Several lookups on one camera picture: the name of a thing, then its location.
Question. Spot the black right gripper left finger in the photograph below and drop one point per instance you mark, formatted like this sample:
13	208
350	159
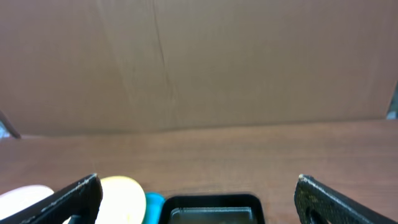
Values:
79	203

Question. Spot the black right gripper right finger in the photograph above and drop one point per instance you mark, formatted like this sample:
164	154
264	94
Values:
318	203

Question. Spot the yellow plate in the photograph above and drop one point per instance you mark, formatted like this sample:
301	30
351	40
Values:
124	201

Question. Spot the teal plastic tray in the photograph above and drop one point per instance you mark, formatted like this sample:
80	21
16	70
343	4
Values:
154	204

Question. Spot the black water tray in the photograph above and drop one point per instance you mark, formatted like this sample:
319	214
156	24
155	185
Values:
203	209

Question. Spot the pink plate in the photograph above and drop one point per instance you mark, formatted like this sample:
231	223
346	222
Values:
19	199

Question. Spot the brown cardboard panel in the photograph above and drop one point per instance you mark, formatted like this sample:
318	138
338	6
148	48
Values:
73	67

